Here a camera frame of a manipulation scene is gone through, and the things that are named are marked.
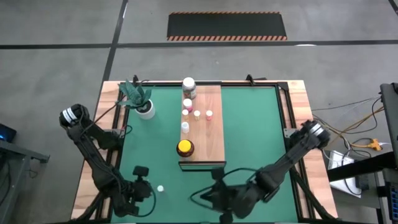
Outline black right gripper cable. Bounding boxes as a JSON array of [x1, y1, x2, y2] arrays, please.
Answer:
[[189, 167, 265, 212]]

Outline blue-lit black device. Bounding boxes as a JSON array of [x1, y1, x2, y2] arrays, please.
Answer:
[[0, 123, 17, 143]]

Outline gray metal cart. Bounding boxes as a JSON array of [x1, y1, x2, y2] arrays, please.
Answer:
[[0, 139, 50, 224]]

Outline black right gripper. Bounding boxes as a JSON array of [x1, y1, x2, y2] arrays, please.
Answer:
[[201, 167, 249, 224]]

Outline gray power strip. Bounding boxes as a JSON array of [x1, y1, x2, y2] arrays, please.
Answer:
[[354, 174, 371, 191]]

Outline wooden shelf black metal frame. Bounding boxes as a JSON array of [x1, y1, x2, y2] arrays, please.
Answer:
[[178, 81, 227, 172]]

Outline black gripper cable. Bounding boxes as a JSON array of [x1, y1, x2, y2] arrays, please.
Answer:
[[134, 188, 157, 218], [189, 167, 265, 212]]

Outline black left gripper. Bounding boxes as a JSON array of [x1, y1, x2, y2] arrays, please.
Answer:
[[119, 166, 154, 218]]

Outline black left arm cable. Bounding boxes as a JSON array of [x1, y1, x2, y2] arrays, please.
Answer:
[[93, 79, 150, 125]]

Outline large dark jar white lid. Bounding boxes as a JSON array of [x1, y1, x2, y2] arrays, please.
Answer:
[[182, 77, 198, 100]]

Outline green table mat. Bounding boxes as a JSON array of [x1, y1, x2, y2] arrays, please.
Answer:
[[111, 85, 299, 223]]

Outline black hazard-striped floor mat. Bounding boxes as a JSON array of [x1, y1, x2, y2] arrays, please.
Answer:
[[167, 11, 287, 42]]

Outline snake plant in white pot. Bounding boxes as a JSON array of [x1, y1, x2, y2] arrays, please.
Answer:
[[115, 80, 156, 121]]

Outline black table frame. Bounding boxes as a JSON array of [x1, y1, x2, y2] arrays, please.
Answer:
[[73, 79, 338, 224]]

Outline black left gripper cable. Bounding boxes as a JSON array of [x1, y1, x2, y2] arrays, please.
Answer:
[[134, 188, 157, 218]]

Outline yellow power splitter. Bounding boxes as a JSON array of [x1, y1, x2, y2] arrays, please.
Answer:
[[350, 138, 382, 152]]

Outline white papers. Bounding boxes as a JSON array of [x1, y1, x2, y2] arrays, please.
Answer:
[[323, 150, 363, 198]]

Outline large amber bottle yellow lid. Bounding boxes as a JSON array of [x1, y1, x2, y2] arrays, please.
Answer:
[[176, 139, 195, 158]]

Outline black desk beam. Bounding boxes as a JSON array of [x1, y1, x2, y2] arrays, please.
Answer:
[[326, 151, 398, 183]]

